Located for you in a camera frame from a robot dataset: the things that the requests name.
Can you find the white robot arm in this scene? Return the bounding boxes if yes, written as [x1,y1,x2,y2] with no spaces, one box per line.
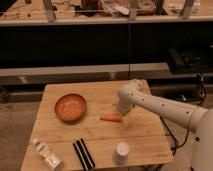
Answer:
[116,79,213,171]

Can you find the clear plastic bottle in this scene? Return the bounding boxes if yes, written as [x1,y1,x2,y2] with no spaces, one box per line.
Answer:
[32,139,63,171]

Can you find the black floor cables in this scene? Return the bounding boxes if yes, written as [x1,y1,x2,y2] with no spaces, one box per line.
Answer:
[159,116,191,171]

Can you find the orange pepper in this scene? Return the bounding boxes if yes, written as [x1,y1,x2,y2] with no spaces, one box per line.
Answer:
[100,114,121,122]

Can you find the white paper cup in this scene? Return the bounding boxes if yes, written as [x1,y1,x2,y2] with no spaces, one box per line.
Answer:
[114,142,130,165]

